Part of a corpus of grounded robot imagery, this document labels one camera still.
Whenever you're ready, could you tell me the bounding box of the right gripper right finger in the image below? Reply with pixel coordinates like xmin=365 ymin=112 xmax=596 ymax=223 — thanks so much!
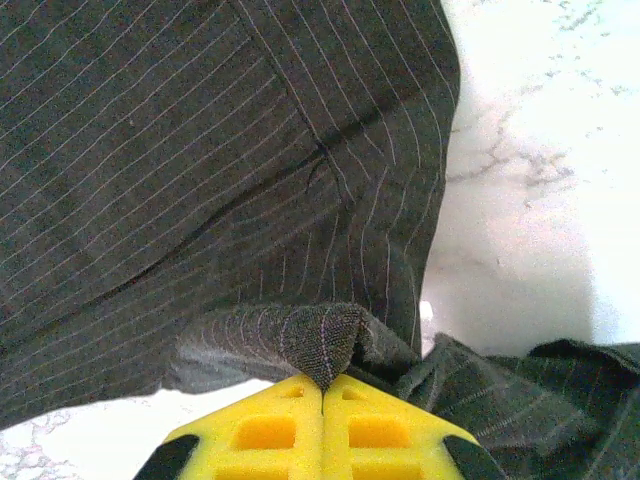
xmin=323 ymin=374 xmax=509 ymax=480

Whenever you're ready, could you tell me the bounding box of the dark pinstripe long sleeve shirt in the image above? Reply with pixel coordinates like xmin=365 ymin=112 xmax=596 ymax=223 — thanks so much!
xmin=0 ymin=0 xmax=640 ymax=480

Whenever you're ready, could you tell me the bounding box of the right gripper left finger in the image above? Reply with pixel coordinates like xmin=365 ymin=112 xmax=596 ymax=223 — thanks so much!
xmin=134 ymin=374 xmax=324 ymax=480

